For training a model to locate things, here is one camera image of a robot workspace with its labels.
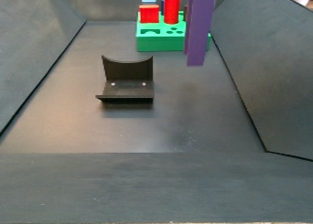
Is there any black curved holder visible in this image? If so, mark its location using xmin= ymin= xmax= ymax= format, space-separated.
xmin=96 ymin=56 xmax=154 ymax=101

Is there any purple arch block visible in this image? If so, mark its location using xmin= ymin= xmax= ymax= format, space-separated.
xmin=184 ymin=0 xmax=216 ymax=66

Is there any red cuboid block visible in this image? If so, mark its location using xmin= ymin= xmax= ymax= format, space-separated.
xmin=140 ymin=5 xmax=160 ymax=23

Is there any dark blue cylinder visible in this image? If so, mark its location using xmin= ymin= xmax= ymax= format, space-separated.
xmin=161 ymin=0 xmax=165 ymax=16

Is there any tall red cylinder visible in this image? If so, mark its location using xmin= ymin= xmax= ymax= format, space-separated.
xmin=164 ymin=0 xmax=180 ymax=24

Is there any green shape sorter board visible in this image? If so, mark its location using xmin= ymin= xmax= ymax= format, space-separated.
xmin=136 ymin=11 xmax=213 ymax=53

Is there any light blue cube block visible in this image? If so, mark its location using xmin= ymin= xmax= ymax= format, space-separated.
xmin=142 ymin=0 xmax=157 ymax=4

